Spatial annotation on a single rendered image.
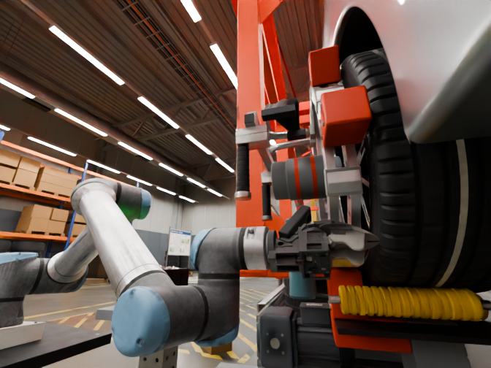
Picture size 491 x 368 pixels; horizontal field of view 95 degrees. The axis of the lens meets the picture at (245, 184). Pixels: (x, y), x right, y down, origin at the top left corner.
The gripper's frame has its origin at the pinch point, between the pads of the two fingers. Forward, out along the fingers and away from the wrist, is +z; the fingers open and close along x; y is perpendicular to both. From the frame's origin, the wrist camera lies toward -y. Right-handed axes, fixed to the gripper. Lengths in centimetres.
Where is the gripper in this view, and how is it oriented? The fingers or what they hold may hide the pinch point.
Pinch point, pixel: (370, 237)
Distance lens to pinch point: 52.2
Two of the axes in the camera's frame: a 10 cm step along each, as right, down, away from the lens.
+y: -1.9, 4.5, -8.7
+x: -2.0, -8.9, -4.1
